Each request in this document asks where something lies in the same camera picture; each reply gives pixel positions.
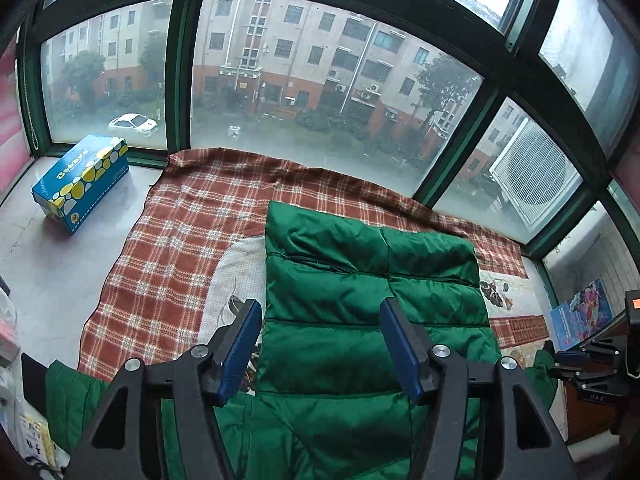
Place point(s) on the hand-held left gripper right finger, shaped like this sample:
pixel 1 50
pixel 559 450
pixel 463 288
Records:
pixel 400 355

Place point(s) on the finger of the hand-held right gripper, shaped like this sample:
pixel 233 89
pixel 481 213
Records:
pixel 567 375
pixel 570 358

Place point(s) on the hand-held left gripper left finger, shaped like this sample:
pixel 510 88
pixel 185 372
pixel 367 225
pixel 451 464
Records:
pixel 240 350

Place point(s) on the green padded jacket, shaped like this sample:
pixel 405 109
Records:
pixel 325 270

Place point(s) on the brown wooden board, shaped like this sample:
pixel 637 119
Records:
pixel 595 412

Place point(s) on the colourful poster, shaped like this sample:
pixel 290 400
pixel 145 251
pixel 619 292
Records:
pixel 582 310

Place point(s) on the red plaid floral blanket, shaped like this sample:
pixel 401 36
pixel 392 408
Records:
pixel 165 240

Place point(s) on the white outdoor air conditioner unit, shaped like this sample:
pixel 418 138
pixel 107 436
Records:
pixel 537 172

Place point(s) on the pink curtain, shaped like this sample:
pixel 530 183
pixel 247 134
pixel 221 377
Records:
pixel 629 170
pixel 10 120

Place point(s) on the yellow printed packet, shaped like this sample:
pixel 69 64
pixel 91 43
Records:
pixel 35 440

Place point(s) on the blue spotted tissue box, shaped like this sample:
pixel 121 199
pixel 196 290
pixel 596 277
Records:
pixel 82 180

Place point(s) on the clear plastic bag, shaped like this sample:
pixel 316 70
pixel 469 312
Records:
pixel 7 330

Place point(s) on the white car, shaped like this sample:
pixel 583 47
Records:
pixel 132 122

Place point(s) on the green window frame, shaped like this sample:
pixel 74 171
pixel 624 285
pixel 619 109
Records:
pixel 182 60

